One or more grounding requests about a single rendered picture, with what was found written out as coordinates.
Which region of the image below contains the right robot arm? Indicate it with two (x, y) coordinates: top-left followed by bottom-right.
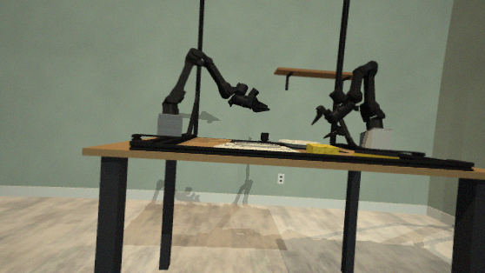
(162, 48), (248, 115)

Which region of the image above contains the cream round platter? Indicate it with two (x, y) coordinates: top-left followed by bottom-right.
(278, 140), (320, 148)

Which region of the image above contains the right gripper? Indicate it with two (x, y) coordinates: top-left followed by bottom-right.
(240, 95), (269, 113)

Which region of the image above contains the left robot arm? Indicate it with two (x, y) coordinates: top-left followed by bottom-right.
(329, 61), (386, 130)

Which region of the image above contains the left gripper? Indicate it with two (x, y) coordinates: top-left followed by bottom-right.
(311, 105), (347, 138)

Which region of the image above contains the cream oval platter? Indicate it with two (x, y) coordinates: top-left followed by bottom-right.
(213, 143), (299, 152)

